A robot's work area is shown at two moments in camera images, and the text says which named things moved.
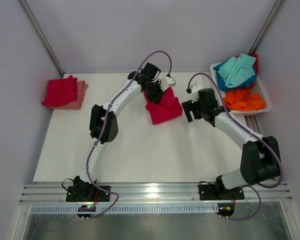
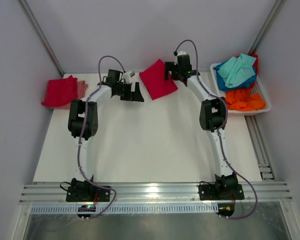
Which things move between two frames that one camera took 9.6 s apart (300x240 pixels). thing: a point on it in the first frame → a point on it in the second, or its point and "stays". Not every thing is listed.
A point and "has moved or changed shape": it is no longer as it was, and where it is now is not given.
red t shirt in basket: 255,62 stays
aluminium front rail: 153,193 stays
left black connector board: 88,208 stays
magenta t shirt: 168,108 has moved or changed shape
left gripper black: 156,98 → 132,96
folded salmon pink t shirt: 82,88 stays
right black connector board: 226,209 stays
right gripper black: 188,106 → 170,66
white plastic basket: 257,88 stays
